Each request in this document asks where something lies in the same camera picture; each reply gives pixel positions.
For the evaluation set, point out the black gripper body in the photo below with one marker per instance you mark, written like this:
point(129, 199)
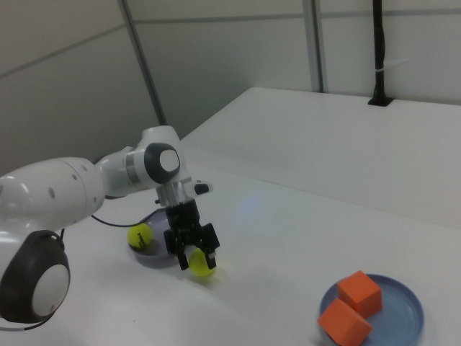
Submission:
point(183, 218)

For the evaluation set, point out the blue plate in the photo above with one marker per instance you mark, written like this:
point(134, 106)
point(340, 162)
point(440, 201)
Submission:
point(399, 313)

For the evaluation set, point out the orange cube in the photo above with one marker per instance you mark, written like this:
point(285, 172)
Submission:
point(342, 320)
point(360, 292)

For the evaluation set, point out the black pole with base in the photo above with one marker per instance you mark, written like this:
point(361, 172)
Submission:
point(378, 43)

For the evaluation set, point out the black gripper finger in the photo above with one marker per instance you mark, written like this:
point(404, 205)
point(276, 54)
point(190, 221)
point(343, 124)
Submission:
point(209, 239)
point(178, 245)

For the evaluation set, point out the purple plate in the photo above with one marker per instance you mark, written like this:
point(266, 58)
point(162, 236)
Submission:
point(151, 260)

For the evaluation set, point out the yellow tennis ball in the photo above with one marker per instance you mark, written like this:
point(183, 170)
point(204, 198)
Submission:
point(138, 236)
point(198, 268)

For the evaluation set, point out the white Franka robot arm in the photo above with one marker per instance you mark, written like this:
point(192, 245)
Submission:
point(43, 194)

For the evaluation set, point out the grey partition post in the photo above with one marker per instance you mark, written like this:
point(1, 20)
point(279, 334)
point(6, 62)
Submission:
point(144, 61)

